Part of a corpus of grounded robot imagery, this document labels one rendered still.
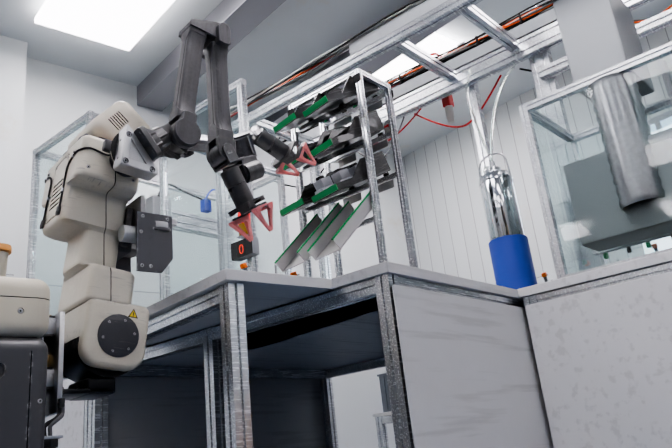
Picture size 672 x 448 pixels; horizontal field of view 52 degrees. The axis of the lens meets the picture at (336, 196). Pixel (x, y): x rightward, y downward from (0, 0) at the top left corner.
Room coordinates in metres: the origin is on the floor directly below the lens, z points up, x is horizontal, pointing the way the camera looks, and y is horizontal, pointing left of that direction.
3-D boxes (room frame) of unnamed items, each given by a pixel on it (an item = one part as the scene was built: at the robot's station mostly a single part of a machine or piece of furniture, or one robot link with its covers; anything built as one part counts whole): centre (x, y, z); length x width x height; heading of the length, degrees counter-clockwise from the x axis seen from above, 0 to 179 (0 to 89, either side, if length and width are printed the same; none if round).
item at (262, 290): (2.21, 0.34, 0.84); 0.90 x 0.70 x 0.03; 42
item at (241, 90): (2.66, 0.36, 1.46); 0.03 x 0.03 x 1.00; 51
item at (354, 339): (2.77, 0.03, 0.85); 1.50 x 1.41 x 0.03; 51
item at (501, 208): (2.67, -0.66, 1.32); 0.14 x 0.14 x 0.38
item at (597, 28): (2.28, -1.06, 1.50); 0.38 x 0.21 x 0.88; 141
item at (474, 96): (2.99, -0.72, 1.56); 0.04 x 0.04 x 1.39; 51
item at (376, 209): (2.29, -0.05, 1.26); 0.36 x 0.21 x 0.80; 51
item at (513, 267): (2.67, -0.66, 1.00); 0.16 x 0.16 x 0.27
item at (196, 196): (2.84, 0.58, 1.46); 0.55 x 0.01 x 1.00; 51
